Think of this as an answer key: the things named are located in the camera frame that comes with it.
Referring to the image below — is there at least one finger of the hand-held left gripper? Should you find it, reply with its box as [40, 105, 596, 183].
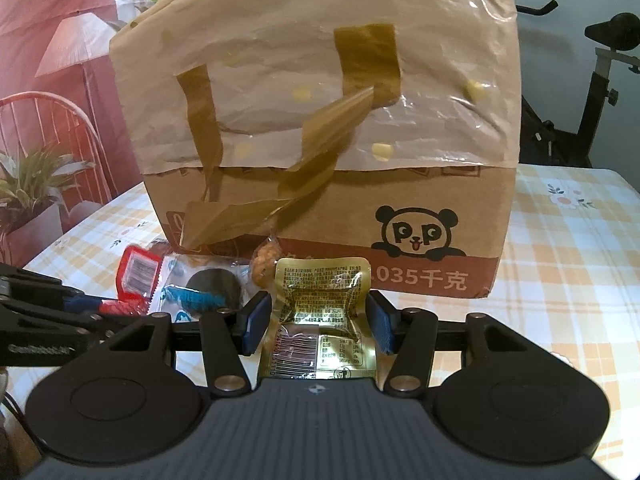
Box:
[0, 262, 101, 312]
[0, 296, 136, 343]

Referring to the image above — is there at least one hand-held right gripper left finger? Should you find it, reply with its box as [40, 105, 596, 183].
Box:
[102, 291, 274, 397]

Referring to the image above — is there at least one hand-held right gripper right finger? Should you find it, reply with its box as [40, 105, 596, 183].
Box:
[365, 290, 533, 397]

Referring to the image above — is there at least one gold foil snack packet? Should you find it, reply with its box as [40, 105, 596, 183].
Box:
[257, 256, 381, 382]

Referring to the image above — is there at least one red snack packet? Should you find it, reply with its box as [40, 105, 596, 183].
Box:
[99, 246, 165, 317]

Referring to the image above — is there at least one cardboard box with panda print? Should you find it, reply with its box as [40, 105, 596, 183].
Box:
[109, 0, 523, 302]

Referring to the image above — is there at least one clear packet with dark cookie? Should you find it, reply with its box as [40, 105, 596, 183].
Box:
[150, 255, 251, 323]

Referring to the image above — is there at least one orange snack packet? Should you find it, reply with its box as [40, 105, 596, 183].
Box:
[250, 232, 282, 289]

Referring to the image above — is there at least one checkered floral tablecloth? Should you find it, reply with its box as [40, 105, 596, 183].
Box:
[22, 162, 640, 443]

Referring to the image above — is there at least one black exercise bike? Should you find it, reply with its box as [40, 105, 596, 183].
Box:
[510, 0, 640, 169]

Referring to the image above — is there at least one red printed wall cloth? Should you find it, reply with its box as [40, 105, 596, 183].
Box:
[0, 0, 211, 267]

